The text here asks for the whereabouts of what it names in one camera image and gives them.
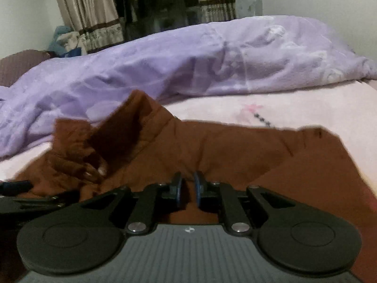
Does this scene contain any brown garment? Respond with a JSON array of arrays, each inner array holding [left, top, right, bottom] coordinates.
[[12, 90, 377, 280]]

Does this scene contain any person's left hand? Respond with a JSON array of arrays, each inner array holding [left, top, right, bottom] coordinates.
[[54, 153, 109, 185]]

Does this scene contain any brown padded headboard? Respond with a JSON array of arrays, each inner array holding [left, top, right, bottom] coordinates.
[[0, 50, 54, 87]]

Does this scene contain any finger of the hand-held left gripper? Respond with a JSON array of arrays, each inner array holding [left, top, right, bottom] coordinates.
[[0, 180, 34, 196], [0, 189, 81, 214]]

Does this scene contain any pile of blue white clothes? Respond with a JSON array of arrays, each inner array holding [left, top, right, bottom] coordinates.
[[47, 25, 88, 57]]

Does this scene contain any clear plastic bag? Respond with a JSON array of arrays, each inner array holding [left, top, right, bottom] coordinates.
[[235, 0, 263, 21]]

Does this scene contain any pink printed bed sheet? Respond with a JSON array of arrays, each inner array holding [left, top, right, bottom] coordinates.
[[0, 78, 377, 210]]

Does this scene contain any purple duvet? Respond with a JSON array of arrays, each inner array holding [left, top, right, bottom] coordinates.
[[0, 15, 377, 161]]

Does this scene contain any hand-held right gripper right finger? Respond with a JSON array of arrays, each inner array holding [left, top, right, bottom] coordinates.
[[193, 171, 299, 235]]

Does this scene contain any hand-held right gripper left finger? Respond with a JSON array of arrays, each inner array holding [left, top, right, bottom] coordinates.
[[79, 172, 183, 235]]

